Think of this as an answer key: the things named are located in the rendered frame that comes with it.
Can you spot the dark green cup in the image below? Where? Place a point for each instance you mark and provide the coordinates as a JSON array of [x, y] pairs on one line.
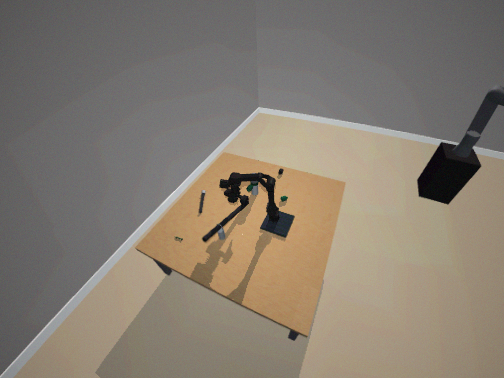
[[250, 187]]

